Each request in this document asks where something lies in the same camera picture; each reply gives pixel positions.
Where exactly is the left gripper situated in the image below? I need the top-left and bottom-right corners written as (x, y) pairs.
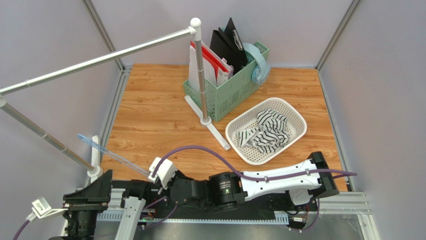
top-left (61, 168), bottom-right (113, 240)

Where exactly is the blue wire hanger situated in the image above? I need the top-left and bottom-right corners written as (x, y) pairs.
top-left (77, 134), bottom-right (149, 177)

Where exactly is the black white striped tank top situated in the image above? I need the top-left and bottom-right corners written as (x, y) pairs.
top-left (237, 109), bottom-right (290, 154)

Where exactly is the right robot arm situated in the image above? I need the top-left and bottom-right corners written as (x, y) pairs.
top-left (148, 151), bottom-right (340, 213)

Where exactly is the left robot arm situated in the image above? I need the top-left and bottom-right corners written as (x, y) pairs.
top-left (51, 170), bottom-right (151, 240)

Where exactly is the silver clothes rack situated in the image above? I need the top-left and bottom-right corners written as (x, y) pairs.
top-left (0, 17), bottom-right (231, 182)

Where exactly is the green plastic file basket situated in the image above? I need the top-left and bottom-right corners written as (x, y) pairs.
top-left (183, 42), bottom-right (269, 122)

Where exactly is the white document folder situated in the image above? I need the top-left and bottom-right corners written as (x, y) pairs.
top-left (188, 41), bottom-right (230, 92)

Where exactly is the red folder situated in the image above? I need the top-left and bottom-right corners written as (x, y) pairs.
top-left (201, 41), bottom-right (233, 76)

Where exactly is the white perforated plastic basket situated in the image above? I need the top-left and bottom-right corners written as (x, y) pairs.
top-left (225, 97), bottom-right (308, 166)

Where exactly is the black folder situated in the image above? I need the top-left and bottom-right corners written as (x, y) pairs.
top-left (209, 30), bottom-right (243, 75)

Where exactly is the black clipboard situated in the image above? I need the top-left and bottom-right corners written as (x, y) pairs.
top-left (218, 17), bottom-right (248, 67)

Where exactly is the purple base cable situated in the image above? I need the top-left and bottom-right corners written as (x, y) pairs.
top-left (134, 196), bottom-right (179, 229)

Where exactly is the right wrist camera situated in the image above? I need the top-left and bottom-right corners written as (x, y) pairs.
top-left (147, 157), bottom-right (177, 190)

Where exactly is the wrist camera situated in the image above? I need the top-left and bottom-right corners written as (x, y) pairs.
top-left (25, 196), bottom-right (67, 223)
top-left (147, 157), bottom-right (177, 190)

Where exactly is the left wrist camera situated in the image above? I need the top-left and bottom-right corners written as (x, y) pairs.
top-left (25, 196), bottom-right (67, 223)

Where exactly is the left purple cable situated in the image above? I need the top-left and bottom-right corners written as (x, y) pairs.
top-left (12, 219), bottom-right (33, 240)

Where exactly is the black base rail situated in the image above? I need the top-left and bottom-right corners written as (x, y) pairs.
top-left (97, 180), bottom-right (318, 225)

